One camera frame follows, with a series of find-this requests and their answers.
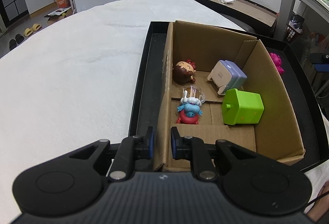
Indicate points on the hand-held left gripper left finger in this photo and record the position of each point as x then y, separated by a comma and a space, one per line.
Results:
151, 140

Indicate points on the green cube toy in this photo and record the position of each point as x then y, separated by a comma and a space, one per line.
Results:
243, 108

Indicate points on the black tray with brown base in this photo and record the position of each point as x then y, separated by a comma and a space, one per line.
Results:
246, 11

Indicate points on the purple and white box toy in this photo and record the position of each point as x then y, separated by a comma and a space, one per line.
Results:
227, 76

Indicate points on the black slippers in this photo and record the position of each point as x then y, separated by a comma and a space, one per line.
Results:
16, 41

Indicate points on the blue and red toy figure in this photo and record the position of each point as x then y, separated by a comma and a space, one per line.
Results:
189, 110

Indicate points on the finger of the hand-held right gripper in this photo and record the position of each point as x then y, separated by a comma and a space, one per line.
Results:
323, 68

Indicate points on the brown box with black lid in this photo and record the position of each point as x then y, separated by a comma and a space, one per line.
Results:
57, 14

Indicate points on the yellow slippers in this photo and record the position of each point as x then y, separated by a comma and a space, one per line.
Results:
32, 29

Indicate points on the black shallow tray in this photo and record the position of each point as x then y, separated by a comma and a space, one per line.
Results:
146, 85

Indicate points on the brown-haired doll figure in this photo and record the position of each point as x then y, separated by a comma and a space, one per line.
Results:
182, 72

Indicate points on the pink toy figure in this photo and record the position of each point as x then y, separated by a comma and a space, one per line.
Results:
277, 63

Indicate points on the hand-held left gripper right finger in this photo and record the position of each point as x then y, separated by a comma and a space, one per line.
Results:
174, 144

